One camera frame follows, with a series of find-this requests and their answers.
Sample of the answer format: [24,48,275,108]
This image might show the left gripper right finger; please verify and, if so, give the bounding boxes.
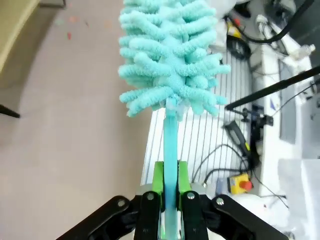
[177,161,289,240]

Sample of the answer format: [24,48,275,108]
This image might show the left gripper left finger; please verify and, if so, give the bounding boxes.
[55,161,166,240]

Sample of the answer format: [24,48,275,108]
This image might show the teal chenille duster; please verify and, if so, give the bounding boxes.
[117,0,231,240]

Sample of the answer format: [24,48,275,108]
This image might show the yellow emergency stop button box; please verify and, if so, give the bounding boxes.
[226,173,254,196]
[225,19,242,39]

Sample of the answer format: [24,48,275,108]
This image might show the black handheld controller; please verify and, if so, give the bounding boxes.
[222,120,252,157]

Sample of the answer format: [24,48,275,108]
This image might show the black tripod pole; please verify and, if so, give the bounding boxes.
[224,66,320,111]

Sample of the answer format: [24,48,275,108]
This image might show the black looped floor cable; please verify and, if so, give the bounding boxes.
[193,143,251,186]

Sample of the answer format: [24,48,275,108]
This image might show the black camera clamp mount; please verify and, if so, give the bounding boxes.
[240,104,275,161]

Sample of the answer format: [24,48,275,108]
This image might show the black thick hose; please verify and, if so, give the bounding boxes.
[239,0,314,45]

